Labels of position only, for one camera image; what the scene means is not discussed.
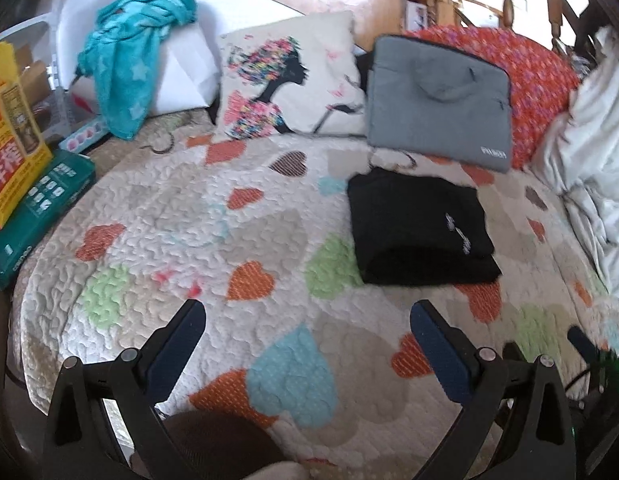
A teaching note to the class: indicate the yellow cardboard box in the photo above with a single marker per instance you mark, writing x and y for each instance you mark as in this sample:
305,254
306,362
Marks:
14,150

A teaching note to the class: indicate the orange floral pillow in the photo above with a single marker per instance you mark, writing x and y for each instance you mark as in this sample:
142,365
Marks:
534,85

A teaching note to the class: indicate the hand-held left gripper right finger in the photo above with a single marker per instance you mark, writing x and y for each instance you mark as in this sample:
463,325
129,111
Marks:
439,355

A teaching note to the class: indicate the teal star-printed blanket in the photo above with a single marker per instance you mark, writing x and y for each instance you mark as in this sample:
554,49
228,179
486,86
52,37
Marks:
124,75

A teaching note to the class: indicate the heart-printed quilt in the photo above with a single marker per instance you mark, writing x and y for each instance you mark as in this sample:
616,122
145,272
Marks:
189,220

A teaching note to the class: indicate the pink blister tray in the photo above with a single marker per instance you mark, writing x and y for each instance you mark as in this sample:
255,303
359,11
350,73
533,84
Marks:
86,135

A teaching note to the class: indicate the black pants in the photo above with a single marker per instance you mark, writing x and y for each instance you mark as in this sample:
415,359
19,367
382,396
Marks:
414,230

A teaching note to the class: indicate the clear plastic container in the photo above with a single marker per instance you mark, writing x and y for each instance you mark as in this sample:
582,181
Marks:
39,65

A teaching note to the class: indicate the silhouette-printed white pillow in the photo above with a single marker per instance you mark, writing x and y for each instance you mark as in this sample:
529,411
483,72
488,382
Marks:
319,60

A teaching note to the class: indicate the wooden stair railing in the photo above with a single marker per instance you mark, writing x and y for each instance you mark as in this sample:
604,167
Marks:
444,0

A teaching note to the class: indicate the grey laptop bag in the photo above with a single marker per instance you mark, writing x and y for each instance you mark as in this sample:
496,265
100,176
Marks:
439,125

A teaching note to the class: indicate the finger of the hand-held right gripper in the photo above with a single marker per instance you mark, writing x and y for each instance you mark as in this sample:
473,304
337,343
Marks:
582,344

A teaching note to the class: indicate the white crumpled sheet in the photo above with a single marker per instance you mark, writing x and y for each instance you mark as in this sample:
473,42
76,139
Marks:
599,135

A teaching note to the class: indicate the green cardboard box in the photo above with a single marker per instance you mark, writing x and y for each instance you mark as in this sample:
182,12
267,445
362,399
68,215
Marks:
44,200

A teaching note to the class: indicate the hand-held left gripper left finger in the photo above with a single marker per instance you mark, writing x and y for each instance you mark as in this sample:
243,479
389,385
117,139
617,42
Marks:
179,342

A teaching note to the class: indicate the brown cloth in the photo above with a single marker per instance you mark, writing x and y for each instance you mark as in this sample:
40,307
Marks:
224,445

